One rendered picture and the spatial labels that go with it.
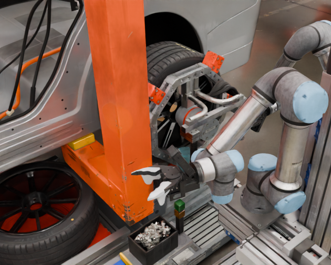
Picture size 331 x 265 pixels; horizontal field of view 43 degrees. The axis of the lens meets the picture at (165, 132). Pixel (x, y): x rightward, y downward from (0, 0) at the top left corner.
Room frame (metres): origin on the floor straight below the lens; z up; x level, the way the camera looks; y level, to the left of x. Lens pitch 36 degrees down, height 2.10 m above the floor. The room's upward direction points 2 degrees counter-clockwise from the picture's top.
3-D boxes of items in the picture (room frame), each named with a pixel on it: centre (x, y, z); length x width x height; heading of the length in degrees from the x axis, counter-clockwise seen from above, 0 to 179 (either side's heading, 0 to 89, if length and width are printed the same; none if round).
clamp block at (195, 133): (1.63, -0.12, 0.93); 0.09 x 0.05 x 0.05; 38
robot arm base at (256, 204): (1.27, -0.38, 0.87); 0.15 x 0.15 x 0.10
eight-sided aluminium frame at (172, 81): (1.90, -0.12, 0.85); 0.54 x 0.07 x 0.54; 128
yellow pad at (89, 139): (1.93, 0.49, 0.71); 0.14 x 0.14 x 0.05; 38
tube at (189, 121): (1.74, -0.12, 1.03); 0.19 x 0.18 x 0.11; 38
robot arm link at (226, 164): (1.05, -0.19, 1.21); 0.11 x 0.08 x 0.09; 112
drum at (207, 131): (1.84, -0.17, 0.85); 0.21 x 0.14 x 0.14; 38
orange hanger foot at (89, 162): (1.79, 0.39, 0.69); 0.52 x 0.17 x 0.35; 38
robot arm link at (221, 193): (1.07, -0.18, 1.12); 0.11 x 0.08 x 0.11; 22
